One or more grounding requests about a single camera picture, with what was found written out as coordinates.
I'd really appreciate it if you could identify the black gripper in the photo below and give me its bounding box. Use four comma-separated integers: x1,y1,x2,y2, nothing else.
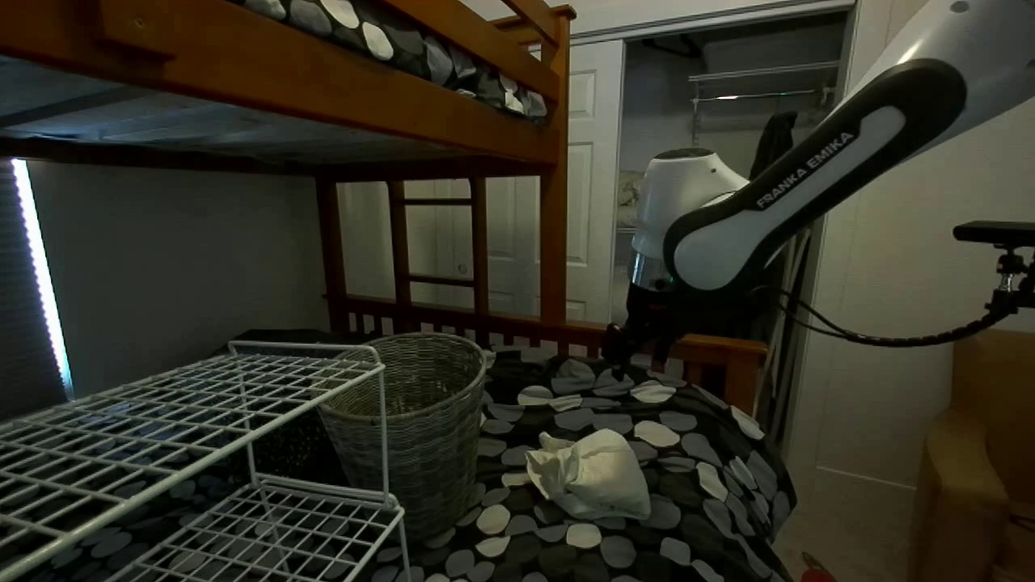
597,283,694,379

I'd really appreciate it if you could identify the white towel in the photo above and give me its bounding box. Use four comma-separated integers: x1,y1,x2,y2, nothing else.
523,428,657,529

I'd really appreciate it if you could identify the black polka dot bedspread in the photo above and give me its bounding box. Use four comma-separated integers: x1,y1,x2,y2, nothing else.
0,341,803,582

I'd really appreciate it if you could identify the white panel door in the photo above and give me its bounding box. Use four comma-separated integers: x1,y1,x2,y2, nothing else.
564,35,629,329

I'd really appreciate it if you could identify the woven wicker basket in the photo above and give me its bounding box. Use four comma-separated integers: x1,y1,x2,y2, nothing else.
316,329,491,544

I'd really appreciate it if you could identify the dark hanging garment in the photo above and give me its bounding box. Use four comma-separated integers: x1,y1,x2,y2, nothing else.
746,106,803,180

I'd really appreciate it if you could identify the small red object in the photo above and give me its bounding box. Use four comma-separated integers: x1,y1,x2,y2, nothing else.
799,550,842,582

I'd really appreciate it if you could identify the closet shelf with rod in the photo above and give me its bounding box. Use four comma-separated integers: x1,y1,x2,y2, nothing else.
681,60,846,112

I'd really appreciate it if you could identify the polka dot bunk bedding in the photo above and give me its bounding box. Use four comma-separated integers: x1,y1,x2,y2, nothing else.
238,0,553,124

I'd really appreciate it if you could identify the tan armchair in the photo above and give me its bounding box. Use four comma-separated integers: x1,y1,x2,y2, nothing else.
910,323,1035,582

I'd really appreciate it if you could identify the grey window blind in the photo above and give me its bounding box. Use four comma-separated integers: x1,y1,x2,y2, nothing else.
0,156,333,420

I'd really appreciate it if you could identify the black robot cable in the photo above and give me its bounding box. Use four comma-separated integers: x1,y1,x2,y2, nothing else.
765,283,1022,353

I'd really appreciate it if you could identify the wooden bunk bed frame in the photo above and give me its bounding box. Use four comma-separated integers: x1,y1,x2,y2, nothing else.
0,0,776,419

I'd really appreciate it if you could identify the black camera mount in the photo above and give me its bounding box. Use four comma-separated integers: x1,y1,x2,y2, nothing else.
950,218,1035,323

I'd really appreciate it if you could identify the white wire shelf rack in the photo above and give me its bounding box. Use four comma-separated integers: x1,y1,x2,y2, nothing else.
0,338,415,582

